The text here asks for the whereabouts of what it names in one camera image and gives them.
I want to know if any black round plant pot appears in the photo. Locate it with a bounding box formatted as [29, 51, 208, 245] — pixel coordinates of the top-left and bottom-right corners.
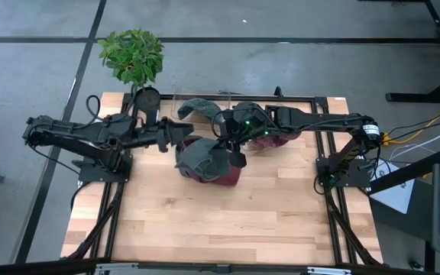
[134, 86, 163, 112]

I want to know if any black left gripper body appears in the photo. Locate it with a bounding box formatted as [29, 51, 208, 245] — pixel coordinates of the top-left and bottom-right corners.
[162, 118, 195, 145]

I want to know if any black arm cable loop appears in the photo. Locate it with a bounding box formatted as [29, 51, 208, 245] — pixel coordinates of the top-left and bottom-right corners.
[210, 108, 228, 138]
[85, 94, 102, 119]

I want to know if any maroon baseball cap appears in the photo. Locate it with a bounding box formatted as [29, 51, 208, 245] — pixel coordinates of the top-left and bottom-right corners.
[176, 135, 243, 187]
[248, 129, 302, 151]

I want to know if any green leafy potted plant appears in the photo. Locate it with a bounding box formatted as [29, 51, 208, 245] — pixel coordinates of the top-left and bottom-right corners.
[97, 28, 166, 89]

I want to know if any silver metal bracket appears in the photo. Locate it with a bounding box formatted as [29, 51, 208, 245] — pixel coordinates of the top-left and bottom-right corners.
[306, 266, 353, 275]
[93, 262, 141, 275]

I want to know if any black slanted desk bar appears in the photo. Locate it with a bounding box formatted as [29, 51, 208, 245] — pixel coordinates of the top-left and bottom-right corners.
[368, 147, 440, 195]

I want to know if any white floor cable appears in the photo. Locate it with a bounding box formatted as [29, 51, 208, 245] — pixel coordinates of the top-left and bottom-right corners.
[390, 121, 440, 158]

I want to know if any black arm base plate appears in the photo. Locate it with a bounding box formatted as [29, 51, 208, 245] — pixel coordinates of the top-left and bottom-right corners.
[315, 156, 373, 189]
[71, 152, 134, 183]

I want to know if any black floor cable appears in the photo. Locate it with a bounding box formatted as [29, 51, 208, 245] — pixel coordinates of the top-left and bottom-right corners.
[386, 117, 440, 138]

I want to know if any black aluminium frame rail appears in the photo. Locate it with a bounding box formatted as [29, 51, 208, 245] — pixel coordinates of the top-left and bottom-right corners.
[65, 125, 134, 263]
[0, 257, 440, 275]
[313, 121, 382, 267]
[126, 92, 326, 103]

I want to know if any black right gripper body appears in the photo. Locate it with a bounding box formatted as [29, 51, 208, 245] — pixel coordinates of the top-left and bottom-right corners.
[222, 131, 254, 154]

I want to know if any black desk foot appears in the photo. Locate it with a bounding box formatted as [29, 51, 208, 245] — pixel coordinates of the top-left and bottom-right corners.
[385, 78, 440, 104]

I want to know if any white box with logo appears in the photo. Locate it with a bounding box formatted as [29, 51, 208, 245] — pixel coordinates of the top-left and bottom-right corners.
[368, 159, 416, 215]

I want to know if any yellow floor cable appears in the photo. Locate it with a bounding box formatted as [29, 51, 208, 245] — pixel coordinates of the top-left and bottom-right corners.
[382, 106, 440, 146]

